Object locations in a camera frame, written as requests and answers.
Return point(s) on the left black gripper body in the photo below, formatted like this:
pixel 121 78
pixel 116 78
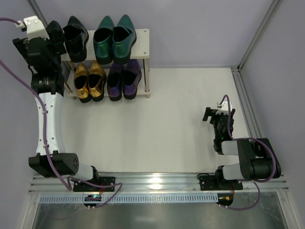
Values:
pixel 21 45

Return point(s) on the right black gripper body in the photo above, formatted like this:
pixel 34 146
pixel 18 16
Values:
pixel 215 115

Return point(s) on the black loafer shoe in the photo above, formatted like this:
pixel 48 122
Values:
pixel 53 25
pixel 76 37

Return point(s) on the gold loafer shoe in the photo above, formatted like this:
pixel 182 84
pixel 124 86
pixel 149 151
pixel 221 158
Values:
pixel 97 81
pixel 81 83

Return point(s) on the green loafer shoe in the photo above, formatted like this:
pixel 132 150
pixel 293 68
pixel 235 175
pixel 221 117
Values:
pixel 102 41
pixel 124 37

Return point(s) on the purple loafer shoe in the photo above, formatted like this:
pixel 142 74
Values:
pixel 131 77
pixel 114 82

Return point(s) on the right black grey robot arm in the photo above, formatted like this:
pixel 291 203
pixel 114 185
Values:
pixel 257 160

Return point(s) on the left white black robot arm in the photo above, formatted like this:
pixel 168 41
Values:
pixel 51 159

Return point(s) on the white two-tier shoe shelf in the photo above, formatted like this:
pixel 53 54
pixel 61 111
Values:
pixel 140 51

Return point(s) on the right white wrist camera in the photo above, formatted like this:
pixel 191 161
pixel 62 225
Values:
pixel 223 108

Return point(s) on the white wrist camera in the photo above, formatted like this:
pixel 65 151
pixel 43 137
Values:
pixel 223 108
pixel 33 27

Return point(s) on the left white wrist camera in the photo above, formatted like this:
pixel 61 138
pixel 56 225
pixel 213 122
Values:
pixel 33 27

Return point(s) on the right aluminium side rail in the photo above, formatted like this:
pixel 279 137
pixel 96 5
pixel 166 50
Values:
pixel 251 122

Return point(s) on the left aluminium frame post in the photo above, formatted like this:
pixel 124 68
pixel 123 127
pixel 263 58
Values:
pixel 37 11

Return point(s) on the aluminium frame post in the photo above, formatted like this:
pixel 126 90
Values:
pixel 37 11
pixel 271 11

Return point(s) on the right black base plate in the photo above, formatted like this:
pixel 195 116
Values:
pixel 213 182

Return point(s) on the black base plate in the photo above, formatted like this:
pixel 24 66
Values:
pixel 213 182
pixel 101 181

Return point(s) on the aluminium mounting rail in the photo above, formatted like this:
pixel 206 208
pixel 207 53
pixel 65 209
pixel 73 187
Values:
pixel 131 183

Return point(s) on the grey slotted cable duct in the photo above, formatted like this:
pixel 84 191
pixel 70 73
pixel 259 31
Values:
pixel 130 198

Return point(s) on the right aluminium frame post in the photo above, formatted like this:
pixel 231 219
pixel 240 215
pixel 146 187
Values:
pixel 271 11

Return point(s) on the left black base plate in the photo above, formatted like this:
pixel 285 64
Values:
pixel 101 181

